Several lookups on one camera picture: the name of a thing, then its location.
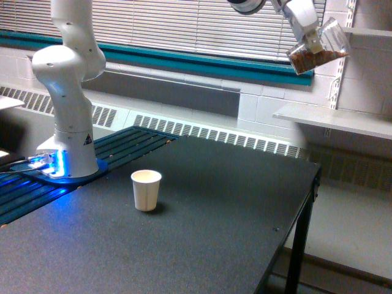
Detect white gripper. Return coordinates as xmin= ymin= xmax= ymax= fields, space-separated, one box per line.
xmin=277 ymin=0 xmax=322 ymax=53

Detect clear plastic cup with nuts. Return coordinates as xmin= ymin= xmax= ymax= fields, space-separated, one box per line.
xmin=287 ymin=17 xmax=350 ymax=75

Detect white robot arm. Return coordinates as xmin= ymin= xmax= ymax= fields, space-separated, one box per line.
xmin=32 ymin=1 xmax=106 ymax=179

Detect white window blinds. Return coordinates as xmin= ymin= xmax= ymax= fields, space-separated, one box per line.
xmin=0 ymin=0 xmax=326 ymax=65

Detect white baseboard radiator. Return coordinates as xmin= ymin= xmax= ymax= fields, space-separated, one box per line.
xmin=1 ymin=85 xmax=310 ymax=159

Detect white paper cup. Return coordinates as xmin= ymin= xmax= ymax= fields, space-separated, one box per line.
xmin=131 ymin=170 xmax=162 ymax=212

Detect black table leg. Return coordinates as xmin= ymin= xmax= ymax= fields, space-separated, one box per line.
xmin=284 ymin=170 xmax=322 ymax=293

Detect white tray at left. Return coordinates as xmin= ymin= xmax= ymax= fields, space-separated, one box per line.
xmin=0 ymin=96 xmax=25 ymax=110

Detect white shelf bracket rail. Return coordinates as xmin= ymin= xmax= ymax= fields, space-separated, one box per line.
xmin=328 ymin=0 xmax=358 ymax=110

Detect white upper wall shelf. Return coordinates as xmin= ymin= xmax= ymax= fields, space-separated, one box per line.
xmin=342 ymin=28 xmax=392 ymax=38

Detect white wall shelf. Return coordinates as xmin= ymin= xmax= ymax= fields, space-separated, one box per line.
xmin=342 ymin=28 xmax=392 ymax=38
xmin=273 ymin=104 xmax=391 ymax=140

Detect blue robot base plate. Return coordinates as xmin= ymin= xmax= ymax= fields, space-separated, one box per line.
xmin=21 ymin=159 xmax=108 ymax=186

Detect black cable at base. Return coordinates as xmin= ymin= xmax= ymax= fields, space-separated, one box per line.
xmin=0 ymin=156 xmax=31 ymax=175

